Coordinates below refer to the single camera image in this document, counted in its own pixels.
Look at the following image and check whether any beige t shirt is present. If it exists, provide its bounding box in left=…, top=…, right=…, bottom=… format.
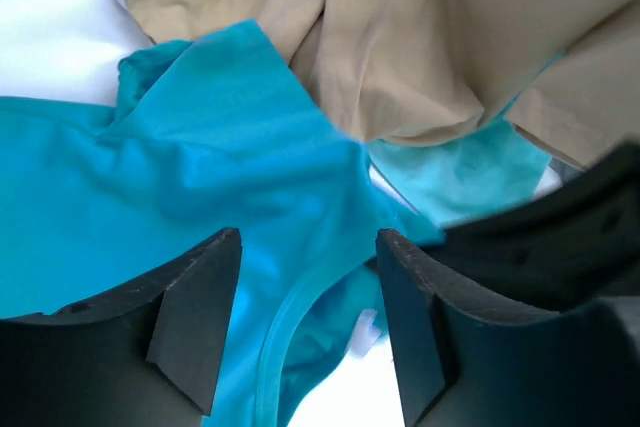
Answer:
left=125, top=0, right=639, bottom=167

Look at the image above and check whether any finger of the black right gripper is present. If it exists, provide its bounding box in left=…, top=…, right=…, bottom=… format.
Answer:
left=442, top=141, right=639, bottom=311

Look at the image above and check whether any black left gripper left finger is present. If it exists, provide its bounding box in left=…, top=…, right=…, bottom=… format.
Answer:
left=1, top=228, right=242, bottom=426

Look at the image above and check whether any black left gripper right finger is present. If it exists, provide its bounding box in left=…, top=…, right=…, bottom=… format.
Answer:
left=376, top=229, right=639, bottom=426

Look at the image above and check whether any turquoise blue t shirt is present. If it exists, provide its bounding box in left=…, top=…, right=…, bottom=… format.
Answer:
left=1, top=21, right=442, bottom=426

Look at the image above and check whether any teal green t shirt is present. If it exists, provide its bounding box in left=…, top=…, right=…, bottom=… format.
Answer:
left=365, top=54, right=562, bottom=231

